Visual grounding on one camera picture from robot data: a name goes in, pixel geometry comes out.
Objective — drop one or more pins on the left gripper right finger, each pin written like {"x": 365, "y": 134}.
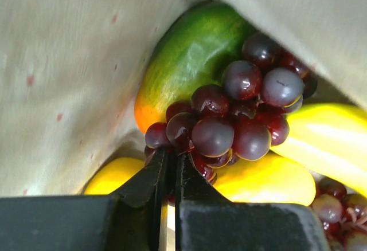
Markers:
{"x": 206, "y": 220}

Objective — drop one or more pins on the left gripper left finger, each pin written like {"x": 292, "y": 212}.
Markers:
{"x": 133, "y": 217}

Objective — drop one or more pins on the yellow banana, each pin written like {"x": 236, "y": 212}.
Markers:
{"x": 329, "y": 139}

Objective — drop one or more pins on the orange mango fruit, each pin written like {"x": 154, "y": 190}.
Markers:
{"x": 193, "y": 52}

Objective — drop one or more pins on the wicker basket with liner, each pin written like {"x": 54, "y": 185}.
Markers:
{"x": 70, "y": 69}

